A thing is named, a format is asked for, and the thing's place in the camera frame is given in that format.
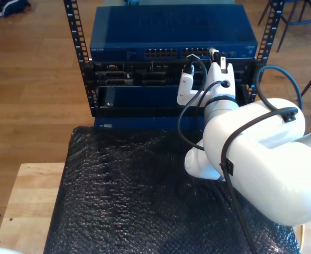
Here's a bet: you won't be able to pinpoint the black equipment rack frame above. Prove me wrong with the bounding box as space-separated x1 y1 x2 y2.
62 0 286 119

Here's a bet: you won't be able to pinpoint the dark chair legs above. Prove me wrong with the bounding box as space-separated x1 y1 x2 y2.
258 0 311 53

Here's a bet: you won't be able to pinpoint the blue network switch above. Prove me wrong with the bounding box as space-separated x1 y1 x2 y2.
88 4 259 64

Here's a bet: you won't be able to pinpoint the black textured mat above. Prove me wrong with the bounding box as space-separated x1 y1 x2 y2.
43 125 301 254

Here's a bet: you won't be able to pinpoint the yellow network cable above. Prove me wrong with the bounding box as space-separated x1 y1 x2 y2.
209 47 306 249

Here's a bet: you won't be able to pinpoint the brown chair leg frame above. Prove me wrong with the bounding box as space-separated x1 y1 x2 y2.
296 62 311 132

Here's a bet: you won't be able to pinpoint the black rack server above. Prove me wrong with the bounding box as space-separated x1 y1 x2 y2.
92 60 257 88

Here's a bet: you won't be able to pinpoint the dark shoe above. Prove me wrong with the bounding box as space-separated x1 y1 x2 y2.
0 0 32 17

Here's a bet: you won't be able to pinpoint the black rack drawer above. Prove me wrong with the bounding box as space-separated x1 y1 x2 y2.
91 84 252 117

